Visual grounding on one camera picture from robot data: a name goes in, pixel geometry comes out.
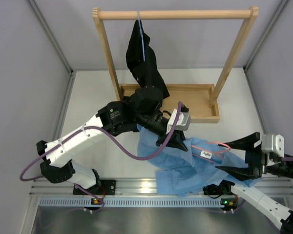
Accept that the pink wire hanger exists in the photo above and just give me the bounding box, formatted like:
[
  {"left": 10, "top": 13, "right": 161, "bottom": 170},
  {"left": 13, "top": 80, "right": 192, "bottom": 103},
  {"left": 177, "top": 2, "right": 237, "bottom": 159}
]
[{"left": 190, "top": 141, "right": 231, "bottom": 164}]

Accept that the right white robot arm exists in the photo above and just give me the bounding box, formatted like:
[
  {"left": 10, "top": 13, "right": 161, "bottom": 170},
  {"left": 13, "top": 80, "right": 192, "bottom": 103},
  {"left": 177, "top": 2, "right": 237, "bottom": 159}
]
[{"left": 203, "top": 132, "right": 293, "bottom": 234}]

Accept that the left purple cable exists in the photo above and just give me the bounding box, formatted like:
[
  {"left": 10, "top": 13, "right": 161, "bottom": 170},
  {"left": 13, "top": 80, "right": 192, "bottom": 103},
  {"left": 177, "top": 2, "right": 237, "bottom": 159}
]
[{"left": 19, "top": 101, "right": 186, "bottom": 213}]

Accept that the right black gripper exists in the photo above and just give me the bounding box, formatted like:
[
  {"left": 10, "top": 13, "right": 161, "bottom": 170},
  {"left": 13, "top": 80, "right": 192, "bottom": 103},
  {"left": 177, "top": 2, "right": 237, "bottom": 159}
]
[{"left": 215, "top": 133, "right": 293, "bottom": 180}]

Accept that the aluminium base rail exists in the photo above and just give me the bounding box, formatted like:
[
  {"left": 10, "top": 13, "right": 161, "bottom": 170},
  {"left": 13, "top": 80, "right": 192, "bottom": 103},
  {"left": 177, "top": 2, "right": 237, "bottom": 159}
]
[{"left": 30, "top": 177, "right": 293, "bottom": 197}]

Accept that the wooden clothes rack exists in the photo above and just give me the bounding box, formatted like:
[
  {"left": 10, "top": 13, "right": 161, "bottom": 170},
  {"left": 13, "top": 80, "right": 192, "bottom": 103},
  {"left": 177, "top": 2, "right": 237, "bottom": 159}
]
[{"left": 92, "top": 6, "right": 259, "bottom": 123}]

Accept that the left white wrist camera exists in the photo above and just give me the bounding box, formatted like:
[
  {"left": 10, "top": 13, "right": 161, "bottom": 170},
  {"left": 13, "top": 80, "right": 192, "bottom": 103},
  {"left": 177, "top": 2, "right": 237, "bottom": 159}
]
[{"left": 166, "top": 109, "right": 191, "bottom": 134}]

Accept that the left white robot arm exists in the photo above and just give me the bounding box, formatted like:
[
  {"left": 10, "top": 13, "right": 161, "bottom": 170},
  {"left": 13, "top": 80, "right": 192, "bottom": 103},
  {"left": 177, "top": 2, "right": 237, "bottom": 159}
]
[{"left": 36, "top": 86, "right": 190, "bottom": 195}]

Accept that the black shirt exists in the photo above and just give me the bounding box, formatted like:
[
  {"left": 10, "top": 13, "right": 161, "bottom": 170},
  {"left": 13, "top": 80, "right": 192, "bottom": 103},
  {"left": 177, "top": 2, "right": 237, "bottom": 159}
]
[{"left": 126, "top": 20, "right": 170, "bottom": 99}]

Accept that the light blue shirt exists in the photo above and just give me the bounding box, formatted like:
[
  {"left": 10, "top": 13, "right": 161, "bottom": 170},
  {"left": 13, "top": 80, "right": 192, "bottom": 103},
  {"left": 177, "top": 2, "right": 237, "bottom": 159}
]
[{"left": 149, "top": 137, "right": 260, "bottom": 196}]

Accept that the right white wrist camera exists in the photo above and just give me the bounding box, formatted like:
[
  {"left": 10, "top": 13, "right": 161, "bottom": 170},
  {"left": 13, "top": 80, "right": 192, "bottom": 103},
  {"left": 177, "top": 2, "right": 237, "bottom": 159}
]
[{"left": 261, "top": 134, "right": 284, "bottom": 163}]

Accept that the slotted cable duct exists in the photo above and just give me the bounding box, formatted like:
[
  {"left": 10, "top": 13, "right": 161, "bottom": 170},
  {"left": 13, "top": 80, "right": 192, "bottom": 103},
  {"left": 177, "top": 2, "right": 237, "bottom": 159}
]
[{"left": 39, "top": 196, "right": 237, "bottom": 208}]

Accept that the blue wire hanger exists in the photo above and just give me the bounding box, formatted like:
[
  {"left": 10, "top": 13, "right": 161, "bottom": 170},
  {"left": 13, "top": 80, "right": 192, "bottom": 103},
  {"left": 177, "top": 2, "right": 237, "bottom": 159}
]
[{"left": 137, "top": 10, "right": 146, "bottom": 62}]

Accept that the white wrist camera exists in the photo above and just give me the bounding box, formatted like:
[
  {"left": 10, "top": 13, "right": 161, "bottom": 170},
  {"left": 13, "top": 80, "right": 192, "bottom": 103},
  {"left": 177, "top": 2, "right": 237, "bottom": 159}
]
[
  {"left": 261, "top": 134, "right": 284, "bottom": 163},
  {"left": 166, "top": 109, "right": 191, "bottom": 134}
]

